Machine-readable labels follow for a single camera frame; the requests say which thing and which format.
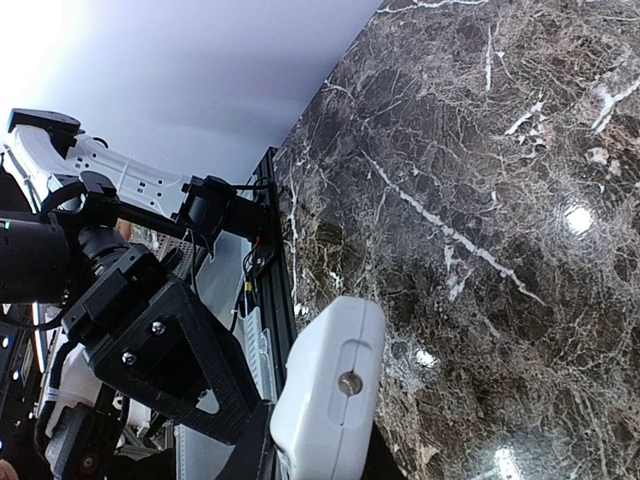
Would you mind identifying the black front rail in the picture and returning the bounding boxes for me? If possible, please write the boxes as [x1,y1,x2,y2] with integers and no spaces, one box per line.
[238,147,296,479]

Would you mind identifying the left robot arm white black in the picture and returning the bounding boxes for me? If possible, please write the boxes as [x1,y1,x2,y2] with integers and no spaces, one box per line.
[1,110,281,479]

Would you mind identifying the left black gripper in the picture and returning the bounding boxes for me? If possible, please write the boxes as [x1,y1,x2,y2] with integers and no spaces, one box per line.
[59,242,274,480]

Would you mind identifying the white remote control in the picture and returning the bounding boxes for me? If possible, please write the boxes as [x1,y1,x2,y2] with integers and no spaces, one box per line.
[270,296,386,479]

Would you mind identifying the white slotted cable duct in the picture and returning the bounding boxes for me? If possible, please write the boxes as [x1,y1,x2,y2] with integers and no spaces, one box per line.
[174,307,276,480]

